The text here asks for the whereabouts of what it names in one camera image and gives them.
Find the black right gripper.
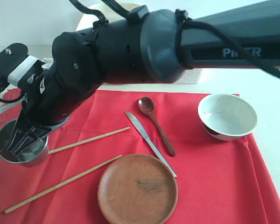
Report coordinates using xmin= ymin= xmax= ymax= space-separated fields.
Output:
xmin=6 ymin=67 xmax=100 ymax=155

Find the stainless steel cup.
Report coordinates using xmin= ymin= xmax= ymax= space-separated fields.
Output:
xmin=0 ymin=119 xmax=49 ymax=168

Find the wooden chopstick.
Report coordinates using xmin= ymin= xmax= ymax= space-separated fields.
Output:
xmin=49 ymin=127 xmax=130 ymax=154
xmin=3 ymin=155 xmax=123 ymax=214

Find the steel table knife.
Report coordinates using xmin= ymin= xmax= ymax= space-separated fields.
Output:
xmin=125 ymin=111 xmax=177 ymax=177

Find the brown wooden plate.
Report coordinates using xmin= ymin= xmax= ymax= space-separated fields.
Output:
xmin=97 ymin=154 xmax=178 ymax=224

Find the dark wooden spoon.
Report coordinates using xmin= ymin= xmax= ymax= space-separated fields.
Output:
xmin=138 ymin=97 xmax=176 ymax=156

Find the white ceramic bowl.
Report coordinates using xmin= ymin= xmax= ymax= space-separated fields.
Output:
xmin=197 ymin=94 xmax=258 ymax=141

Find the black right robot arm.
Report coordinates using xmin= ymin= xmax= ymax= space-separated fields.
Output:
xmin=5 ymin=0 xmax=280 ymax=157

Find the cream plastic bin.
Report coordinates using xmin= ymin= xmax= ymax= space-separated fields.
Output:
xmin=76 ymin=2 xmax=139 ymax=31

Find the white perforated plastic basket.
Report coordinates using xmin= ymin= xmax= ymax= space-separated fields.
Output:
xmin=175 ymin=69 xmax=203 ymax=84

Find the red tablecloth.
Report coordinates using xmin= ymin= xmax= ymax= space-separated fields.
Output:
xmin=0 ymin=90 xmax=280 ymax=224

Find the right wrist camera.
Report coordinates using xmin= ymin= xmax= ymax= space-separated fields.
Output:
xmin=0 ymin=43 xmax=44 ymax=90

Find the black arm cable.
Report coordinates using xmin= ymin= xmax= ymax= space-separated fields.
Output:
xmin=69 ymin=0 xmax=280 ymax=83

